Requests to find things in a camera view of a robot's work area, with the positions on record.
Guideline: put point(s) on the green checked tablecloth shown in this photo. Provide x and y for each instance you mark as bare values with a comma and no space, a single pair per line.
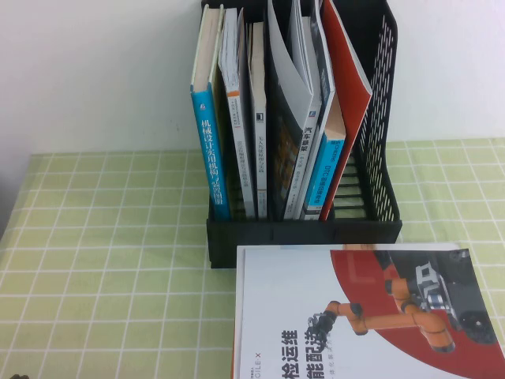
98,237

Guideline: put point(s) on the red cover brochure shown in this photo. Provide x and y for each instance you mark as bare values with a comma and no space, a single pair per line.
347,71

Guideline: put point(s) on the thin white spine book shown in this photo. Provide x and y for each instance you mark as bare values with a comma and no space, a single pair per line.
260,158

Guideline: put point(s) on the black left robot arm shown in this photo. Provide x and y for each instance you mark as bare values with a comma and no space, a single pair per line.
16,376

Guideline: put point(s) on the light blue spine book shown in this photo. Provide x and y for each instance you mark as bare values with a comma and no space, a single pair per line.
327,169

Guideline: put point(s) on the black plastic book holder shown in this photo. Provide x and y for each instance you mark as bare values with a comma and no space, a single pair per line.
300,237

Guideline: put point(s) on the dark magazine with orange print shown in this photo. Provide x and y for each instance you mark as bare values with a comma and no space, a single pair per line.
283,146

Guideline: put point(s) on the blue hardcover book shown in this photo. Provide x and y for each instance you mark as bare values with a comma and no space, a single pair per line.
211,158

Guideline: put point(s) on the white book with orange band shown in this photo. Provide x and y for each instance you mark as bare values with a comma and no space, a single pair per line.
240,138

